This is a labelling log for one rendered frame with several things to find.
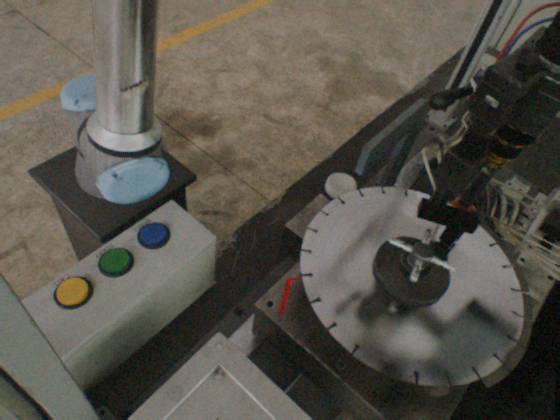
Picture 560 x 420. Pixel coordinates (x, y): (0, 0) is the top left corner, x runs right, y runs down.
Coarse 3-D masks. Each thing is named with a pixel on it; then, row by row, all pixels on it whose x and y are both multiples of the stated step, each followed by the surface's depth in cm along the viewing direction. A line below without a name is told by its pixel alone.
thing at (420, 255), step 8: (432, 232) 66; (392, 240) 64; (424, 240) 64; (408, 248) 63; (416, 248) 63; (424, 248) 63; (408, 256) 64; (416, 256) 62; (424, 256) 62; (432, 256) 62; (416, 264) 62; (424, 264) 63; (440, 264) 62; (448, 264) 62; (416, 272) 61; (416, 280) 60
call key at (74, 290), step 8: (72, 280) 64; (80, 280) 64; (64, 288) 63; (72, 288) 63; (80, 288) 63; (88, 288) 64; (64, 296) 62; (72, 296) 62; (80, 296) 63; (64, 304) 62; (72, 304) 62
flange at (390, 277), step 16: (400, 240) 69; (416, 240) 69; (384, 256) 67; (400, 256) 66; (384, 272) 65; (400, 272) 65; (432, 272) 66; (448, 272) 66; (384, 288) 64; (400, 288) 63; (416, 288) 64; (432, 288) 64; (416, 304) 63
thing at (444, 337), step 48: (384, 192) 76; (336, 240) 69; (384, 240) 70; (432, 240) 71; (480, 240) 72; (336, 288) 63; (480, 288) 66; (336, 336) 59; (384, 336) 60; (432, 336) 60; (480, 336) 61; (432, 384) 56
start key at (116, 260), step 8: (120, 248) 68; (104, 256) 67; (112, 256) 67; (120, 256) 67; (128, 256) 67; (104, 264) 66; (112, 264) 66; (120, 264) 66; (128, 264) 67; (112, 272) 66
